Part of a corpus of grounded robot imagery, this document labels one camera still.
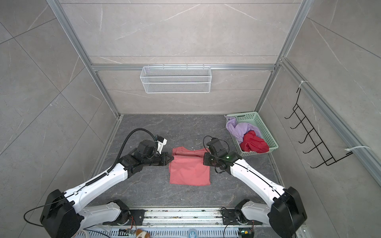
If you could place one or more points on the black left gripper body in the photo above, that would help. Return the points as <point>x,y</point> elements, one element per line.
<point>156,159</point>

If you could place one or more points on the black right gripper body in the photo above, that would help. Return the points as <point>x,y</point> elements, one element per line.
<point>210,160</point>

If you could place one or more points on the pink t shirt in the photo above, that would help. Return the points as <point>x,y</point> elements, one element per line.
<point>187,168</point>

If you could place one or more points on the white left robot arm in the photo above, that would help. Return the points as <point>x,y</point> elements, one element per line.
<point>66,213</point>

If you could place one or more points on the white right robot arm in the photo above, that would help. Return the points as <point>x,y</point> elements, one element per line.
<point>284,210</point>

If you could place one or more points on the dark red t shirt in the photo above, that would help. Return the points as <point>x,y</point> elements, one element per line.
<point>253,143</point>

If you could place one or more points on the lilac t shirt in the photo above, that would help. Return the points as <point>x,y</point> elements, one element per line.
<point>238,130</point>

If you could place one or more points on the green plastic basket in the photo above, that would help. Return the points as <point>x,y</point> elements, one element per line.
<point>254,119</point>

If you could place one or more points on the green electronics board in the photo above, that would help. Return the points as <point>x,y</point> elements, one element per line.
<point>246,233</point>

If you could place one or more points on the brown white round object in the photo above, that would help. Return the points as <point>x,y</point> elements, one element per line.
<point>142,234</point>

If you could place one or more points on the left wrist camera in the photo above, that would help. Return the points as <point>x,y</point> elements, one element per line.
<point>160,143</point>

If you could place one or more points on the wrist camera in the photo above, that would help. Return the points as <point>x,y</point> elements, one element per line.
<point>160,143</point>
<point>218,147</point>

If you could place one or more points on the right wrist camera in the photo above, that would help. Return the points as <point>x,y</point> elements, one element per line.
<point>218,147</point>

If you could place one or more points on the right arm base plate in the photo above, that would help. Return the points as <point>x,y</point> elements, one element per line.
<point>236,217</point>

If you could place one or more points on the aluminium rail frame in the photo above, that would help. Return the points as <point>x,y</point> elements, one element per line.
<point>185,217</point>

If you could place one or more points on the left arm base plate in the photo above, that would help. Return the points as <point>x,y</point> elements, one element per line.
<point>132,217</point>

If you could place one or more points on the white wire mesh basket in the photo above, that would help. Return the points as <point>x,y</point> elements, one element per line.
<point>176,79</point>

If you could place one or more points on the white slotted cable duct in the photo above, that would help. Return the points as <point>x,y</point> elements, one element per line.
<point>165,233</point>

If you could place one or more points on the black wire hook rack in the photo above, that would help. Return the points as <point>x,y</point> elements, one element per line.
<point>312,135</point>

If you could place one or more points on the white cable tie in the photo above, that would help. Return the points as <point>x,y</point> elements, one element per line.
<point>357,147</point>

